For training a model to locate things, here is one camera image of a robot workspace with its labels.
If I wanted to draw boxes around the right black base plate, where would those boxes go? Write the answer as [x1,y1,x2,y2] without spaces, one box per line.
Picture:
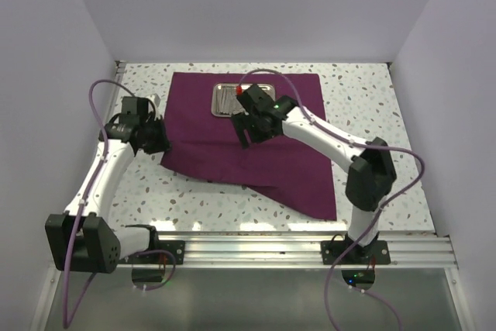
[320,234,391,265]

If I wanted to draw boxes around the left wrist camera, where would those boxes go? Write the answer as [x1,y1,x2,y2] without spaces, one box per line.
[148,94,161,106]

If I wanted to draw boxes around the aluminium left side rail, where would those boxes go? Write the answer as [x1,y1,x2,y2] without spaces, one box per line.
[71,60,126,233]

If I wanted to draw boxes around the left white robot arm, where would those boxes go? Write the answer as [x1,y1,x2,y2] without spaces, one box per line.
[45,94,171,274]

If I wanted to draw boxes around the steel tweezers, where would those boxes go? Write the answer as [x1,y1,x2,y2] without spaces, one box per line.
[216,87,237,116]

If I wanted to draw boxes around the aluminium rail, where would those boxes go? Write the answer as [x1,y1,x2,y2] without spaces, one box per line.
[71,60,126,233]
[50,232,460,270]

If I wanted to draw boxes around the aluminium front rail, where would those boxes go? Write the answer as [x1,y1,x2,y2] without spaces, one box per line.
[50,232,460,270]

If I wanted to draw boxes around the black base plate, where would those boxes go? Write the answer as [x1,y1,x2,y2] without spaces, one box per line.
[320,234,391,265]
[119,240,186,265]

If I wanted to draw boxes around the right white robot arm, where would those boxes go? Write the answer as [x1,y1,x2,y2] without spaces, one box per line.
[230,84,397,264]

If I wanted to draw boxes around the purple cloth wrap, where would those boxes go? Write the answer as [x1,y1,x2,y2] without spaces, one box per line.
[160,72,337,220]

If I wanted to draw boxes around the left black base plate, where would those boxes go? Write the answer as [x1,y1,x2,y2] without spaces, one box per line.
[119,240,186,265]

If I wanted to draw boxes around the steel instrument tray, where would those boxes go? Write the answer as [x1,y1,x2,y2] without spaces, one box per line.
[211,83,276,118]

